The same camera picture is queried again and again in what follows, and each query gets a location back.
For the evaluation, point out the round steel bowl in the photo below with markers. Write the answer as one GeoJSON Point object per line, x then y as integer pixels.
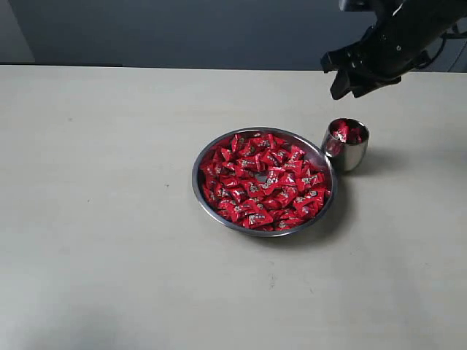
{"type": "Point", "coordinates": [283, 173]}

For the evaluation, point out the red candy atop cup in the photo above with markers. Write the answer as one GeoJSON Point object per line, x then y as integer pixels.
{"type": "Point", "coordinates": [340, 130]}

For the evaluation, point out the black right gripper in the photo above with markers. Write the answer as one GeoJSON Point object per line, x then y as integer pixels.
{"type": "Point", "coordinates": [388, 49]}

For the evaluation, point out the small steel cup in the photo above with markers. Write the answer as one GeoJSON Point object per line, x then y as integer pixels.
{"type": "Point", "coordinates": [345, 157]}

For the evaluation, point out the red wrapped candy front-left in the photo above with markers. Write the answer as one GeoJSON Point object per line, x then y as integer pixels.
{"type": "Point", "coordinates": [237, 211]}

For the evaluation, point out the red wrapped candy front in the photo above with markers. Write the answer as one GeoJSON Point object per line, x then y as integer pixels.
{"type": "Point", "coordinates": [257, 219]}

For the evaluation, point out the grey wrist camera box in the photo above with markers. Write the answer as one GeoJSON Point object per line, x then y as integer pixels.
{"type": "Point", "coordinates": [355, 6]}

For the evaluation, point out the red candy inside cup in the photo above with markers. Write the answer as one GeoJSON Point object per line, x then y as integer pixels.
{"type": "Point", "coordinates": [354, 135]}

